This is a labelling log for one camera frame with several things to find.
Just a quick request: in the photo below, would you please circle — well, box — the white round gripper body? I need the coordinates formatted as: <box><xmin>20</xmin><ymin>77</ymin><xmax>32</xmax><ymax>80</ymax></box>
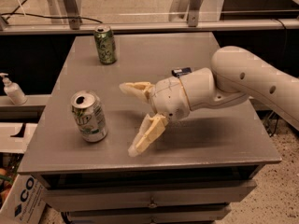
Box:
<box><xmin>149</xmin><ymin>77</ymin><xmax>190</xmax><ymax>121</ymax></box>

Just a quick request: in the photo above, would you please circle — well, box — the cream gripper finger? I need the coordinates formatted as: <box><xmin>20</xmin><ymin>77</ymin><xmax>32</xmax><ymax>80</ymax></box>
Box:
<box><xmin>119</xmin><ymin>81</ymin><xmax>153</xmax><ymax>103</ymax></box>
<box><xmin>128</xmin><ymin>114</ymin><xmax>168</xmax><ymax>157</ymax></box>

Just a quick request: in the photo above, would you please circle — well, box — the white green 7up can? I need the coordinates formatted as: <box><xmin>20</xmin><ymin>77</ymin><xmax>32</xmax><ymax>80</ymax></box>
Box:
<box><xmin>71</xmin><ymin>91</ymin><xmax>107</xmax><ymax>143</ymax></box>

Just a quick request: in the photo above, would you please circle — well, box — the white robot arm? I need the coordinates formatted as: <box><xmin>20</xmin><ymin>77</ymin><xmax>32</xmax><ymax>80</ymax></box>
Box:
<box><xmin>120</xmin><ymin>46</ymin><xmax>299</xmax><ymax>157</ymax></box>

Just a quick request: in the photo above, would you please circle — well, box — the green soda can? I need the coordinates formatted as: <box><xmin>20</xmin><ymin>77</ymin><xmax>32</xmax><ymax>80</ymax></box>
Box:
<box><xmin>93</xmin><ymin>24</ymin><xmax>117</xmax><ymax>64</ymax></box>

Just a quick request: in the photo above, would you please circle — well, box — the dark blue snack bar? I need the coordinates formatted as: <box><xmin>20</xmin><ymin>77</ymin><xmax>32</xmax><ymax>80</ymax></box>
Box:
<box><xmin>171</xmin><ymin>67</ymin><xmax>192</xmax><ymax>77</ymax></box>

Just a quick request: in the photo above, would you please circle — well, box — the grey drawer cabinet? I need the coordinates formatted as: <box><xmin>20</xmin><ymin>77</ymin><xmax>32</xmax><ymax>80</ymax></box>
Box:
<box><xmin>20</xmin><ymin>33</ymin><xmax>280</xmax><ymax>224</ymax></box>

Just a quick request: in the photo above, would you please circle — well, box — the grey metal railing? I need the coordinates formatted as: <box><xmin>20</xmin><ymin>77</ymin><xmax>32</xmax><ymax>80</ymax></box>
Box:
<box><xmin>1</xmin><ymin>0</ymin><xmax>299</xmax><ymax>35</ymax></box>

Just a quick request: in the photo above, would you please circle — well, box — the white pump lotion bottle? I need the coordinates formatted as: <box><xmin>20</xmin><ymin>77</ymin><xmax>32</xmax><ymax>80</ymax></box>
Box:
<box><xmin>0</xmin><ymin>73</ymin><xmax>27</xmax><ymax>105</ymax></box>

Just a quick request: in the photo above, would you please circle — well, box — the white tissue box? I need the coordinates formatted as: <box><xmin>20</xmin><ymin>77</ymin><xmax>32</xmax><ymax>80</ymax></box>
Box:
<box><xmin>0</xmin><ymin>122</ymin><xmax>37</xmax><ymax>154</ymax></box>

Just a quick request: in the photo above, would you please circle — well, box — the white cardboard box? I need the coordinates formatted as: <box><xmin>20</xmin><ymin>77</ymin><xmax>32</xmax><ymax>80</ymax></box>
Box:
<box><xmin>0</xmin><ymin>175</ymin><xmax>46</xmax><ymax>224</ymax></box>

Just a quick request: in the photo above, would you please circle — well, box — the black cable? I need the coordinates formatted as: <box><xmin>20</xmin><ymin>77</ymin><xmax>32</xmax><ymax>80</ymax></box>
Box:
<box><xmin>0</xmin><ymin>0</ymin><xmax>104</xmax><ymax>25</ymax></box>

